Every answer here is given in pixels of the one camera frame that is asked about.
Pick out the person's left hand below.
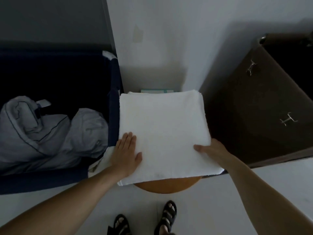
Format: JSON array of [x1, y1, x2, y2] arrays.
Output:
[[107, 131, 143, 180]]

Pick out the person's right hand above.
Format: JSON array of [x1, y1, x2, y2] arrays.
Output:
[[193, 138, 234, 170]]

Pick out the brown housekeeping cart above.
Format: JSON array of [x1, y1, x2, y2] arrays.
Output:
[[199, 33, 313, 180]]

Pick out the teal white boxes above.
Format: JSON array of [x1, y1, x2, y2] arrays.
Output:
[[140, 88, 175, 94]]

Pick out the person's right forearm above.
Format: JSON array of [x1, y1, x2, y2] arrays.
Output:
[[224, 155, 313, 235]]

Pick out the person's left forearm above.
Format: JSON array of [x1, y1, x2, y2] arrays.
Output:
[[0, 167, 123, 235]]

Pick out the person's leg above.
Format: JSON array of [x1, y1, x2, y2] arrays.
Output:
[[160, 224, 176, 235]]

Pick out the round wooden side table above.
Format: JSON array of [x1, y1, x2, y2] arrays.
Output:
[[133, 176, 202, 195]]

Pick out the black sandal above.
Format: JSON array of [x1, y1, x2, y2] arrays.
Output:
[[156, 200, 177, 235], [113, 213, 130, 235]]

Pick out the white pillowcase black piping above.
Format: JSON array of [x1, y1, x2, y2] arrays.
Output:
[[0, 95, 110, 176]]

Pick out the grey door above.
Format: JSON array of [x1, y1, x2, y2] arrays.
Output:
[[0, 0, 116, 46]]

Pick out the navy laundry hamper white frame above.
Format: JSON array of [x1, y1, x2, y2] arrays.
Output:
[[0, 41, 125, 195]]

